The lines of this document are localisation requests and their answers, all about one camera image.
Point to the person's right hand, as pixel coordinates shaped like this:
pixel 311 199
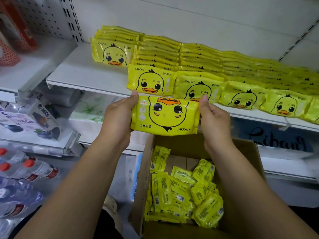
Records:
pixel 217 129

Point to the person's left hand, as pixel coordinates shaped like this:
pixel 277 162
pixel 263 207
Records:
pixel 117 124

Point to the brown cardboard box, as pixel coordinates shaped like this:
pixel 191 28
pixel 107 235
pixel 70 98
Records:
pixel 244 156

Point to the white metal shelf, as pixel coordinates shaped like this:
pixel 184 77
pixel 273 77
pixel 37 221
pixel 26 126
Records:
pixel 74 72

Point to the person's right forearm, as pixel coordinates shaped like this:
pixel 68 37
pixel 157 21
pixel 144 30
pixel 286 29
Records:
pixel 259 201

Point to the person's left forearm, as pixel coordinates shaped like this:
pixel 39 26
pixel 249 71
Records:
pixel 65 201

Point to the white blue plastic bag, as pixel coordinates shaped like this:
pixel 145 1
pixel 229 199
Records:
pixel 134 176

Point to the person's left cream clog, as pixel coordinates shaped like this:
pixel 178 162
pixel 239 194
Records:
pixel 110 204

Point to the white pegboard shelf unit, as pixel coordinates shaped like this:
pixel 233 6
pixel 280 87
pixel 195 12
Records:
pixel 30 72

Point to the person's black trousers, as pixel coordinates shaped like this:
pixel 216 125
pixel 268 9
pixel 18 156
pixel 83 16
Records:
pixel 306 221

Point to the green white tissue pack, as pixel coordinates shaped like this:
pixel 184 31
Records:
pixel 89 109

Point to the MIQI boxes with fruit print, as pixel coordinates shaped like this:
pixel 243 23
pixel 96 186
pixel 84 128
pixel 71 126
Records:
pixel 35 119

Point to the pack of red-capped bottles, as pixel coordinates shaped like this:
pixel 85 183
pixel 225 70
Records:
pixel 25 171

